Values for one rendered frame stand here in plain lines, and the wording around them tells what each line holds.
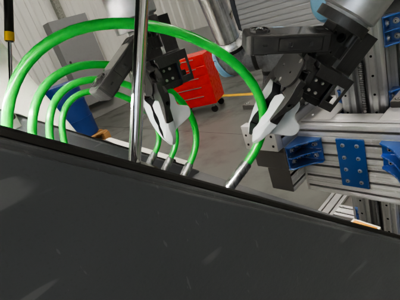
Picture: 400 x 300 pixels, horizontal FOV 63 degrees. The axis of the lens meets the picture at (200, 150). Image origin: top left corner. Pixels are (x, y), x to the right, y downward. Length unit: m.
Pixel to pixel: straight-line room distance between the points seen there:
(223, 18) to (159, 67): 0.59
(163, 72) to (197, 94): 4.33
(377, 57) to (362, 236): 0.84
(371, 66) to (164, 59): 0.74
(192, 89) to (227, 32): 3.77
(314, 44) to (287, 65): 0.05
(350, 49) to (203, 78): 4.31
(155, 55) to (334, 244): 0.39
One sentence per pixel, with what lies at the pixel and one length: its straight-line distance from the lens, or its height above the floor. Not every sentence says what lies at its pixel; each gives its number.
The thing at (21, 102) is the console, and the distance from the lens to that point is 0.86.
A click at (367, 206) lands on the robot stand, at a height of 0.54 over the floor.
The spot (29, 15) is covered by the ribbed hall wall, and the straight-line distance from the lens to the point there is 7.41.
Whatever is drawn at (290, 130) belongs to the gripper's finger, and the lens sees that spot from 0.52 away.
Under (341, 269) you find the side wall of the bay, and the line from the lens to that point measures 0.35.
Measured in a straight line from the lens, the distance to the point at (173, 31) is 0.46.
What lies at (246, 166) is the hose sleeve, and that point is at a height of 1.15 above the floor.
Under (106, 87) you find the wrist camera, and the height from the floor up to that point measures 1.33.
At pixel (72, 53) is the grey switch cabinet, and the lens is 7.20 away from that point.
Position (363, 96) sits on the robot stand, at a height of 0.99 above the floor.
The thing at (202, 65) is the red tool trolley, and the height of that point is 0.72.
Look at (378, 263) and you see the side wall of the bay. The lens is 0.41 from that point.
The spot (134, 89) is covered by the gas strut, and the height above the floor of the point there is 1.36.
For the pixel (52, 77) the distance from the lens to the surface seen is 0.59.
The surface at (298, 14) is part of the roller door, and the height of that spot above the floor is 0.74.
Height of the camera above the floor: 1.39
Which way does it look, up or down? 22 degrees down
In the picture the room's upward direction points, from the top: 19 degrees counter-clockwise
